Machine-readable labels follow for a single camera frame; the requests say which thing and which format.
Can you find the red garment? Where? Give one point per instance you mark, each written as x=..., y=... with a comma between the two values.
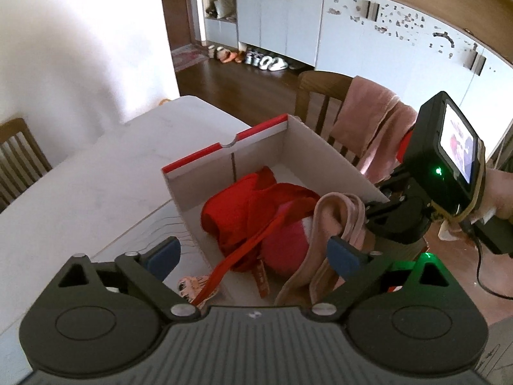
x=245, y=213

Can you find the red cloth on chair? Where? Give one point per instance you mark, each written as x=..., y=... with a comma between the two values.
x=403, y=145

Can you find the white cabinet unit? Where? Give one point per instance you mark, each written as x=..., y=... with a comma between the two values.
x=387, y=41

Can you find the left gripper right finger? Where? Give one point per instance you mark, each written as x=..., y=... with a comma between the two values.
x=360, y=273

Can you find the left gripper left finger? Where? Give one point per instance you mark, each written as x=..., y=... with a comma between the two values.
x=146, y=273

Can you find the white cardboard box red rim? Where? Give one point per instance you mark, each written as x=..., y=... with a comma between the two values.
x=294, y=153

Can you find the white handbag on shelf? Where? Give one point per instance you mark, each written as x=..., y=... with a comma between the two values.
x=224, y=8

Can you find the patterned red door rug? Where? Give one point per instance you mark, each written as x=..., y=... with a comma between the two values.
x=187, y=56

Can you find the pink fleece slipper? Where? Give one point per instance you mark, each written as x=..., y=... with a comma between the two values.
x=337, y=217

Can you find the wooden chair beside table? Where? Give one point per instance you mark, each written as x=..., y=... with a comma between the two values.
x=319, y=99

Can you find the person's right hand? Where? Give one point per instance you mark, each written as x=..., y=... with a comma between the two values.
x=497, y=201

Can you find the row of shoes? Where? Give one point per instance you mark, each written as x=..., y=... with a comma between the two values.
x=264, y=62

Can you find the camera box with screen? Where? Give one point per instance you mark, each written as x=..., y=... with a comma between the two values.
x=446, y=158

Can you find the wooden chair behind table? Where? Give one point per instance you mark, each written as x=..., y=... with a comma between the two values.
x=23, y=162

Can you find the pink fringed scarf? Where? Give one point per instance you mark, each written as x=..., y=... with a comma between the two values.
x=371, y=124

